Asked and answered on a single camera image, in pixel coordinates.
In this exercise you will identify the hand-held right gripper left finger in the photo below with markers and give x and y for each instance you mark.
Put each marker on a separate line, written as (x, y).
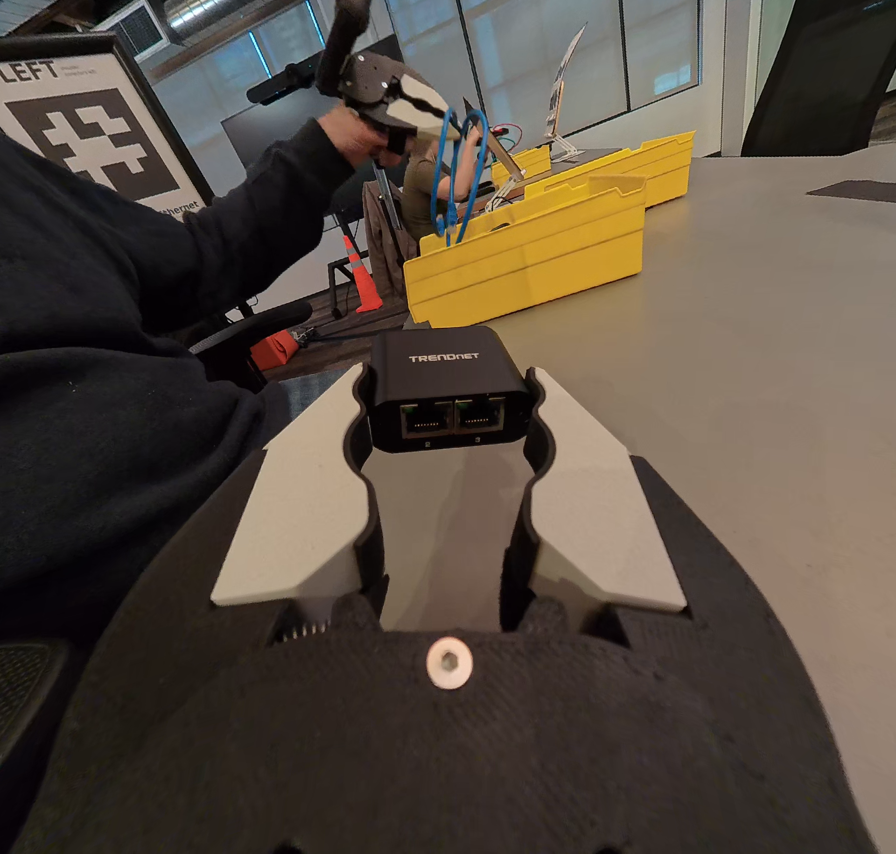
(294, 518)

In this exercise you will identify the black wall monitor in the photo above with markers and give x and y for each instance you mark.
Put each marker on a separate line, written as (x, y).
(266, 132)

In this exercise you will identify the person's blue jeans legs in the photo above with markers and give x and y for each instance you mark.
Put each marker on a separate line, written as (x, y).
(318, 392)

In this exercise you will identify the person's left hand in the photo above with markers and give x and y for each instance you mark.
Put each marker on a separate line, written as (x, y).
(357, 139)

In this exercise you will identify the black mesh office chair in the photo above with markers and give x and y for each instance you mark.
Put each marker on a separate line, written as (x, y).
(819, 62)

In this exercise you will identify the brown hanging coat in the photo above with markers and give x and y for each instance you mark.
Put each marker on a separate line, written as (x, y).
(385, 237)

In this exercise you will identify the curved printed sheet on stand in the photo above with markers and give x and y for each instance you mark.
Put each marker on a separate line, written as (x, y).
(563, 83)

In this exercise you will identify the yellow plastic bin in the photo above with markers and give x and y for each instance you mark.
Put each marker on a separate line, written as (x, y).
(525, 266)
(521, 164)
(630, 167)

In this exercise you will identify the black network switch box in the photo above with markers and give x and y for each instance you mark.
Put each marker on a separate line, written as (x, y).
(448, 378)

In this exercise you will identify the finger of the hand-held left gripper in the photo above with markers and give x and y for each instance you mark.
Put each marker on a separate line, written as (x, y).
(420, 89)
(427, 122)

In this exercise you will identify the wooden instruction board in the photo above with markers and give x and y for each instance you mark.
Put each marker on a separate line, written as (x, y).
(497, 146)

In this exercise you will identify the white ceiling air vent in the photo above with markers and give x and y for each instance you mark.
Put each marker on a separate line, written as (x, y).
(133, 27)

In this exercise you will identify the white printed sign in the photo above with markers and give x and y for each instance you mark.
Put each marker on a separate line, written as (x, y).
(91, 132)

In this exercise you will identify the person's left forearm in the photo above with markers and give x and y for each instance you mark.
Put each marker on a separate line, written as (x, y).
(266, 188)

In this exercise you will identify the black video conference bar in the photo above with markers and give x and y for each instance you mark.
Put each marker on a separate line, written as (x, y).
(280, 83)

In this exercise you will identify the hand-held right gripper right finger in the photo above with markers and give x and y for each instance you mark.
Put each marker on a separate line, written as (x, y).
(595, 532)

